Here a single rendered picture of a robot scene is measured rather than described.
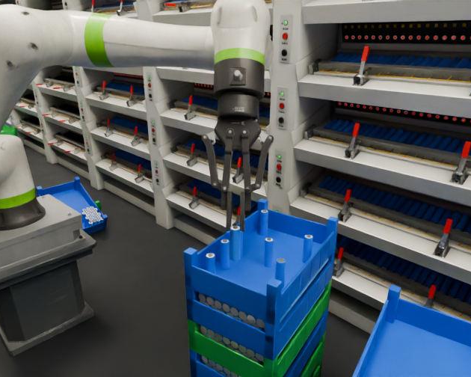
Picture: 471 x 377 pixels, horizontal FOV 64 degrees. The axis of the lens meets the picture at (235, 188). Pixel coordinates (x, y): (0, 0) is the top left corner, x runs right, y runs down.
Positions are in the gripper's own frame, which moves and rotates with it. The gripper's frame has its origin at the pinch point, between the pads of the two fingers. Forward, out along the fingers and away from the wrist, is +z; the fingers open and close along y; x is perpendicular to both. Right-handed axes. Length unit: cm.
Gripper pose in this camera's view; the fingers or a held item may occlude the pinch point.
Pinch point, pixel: (235, 211)
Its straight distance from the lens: 67.5
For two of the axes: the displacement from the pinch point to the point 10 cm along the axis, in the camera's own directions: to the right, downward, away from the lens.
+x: 0.5, 0.5, 10.0
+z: -0.2, 10.0, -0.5
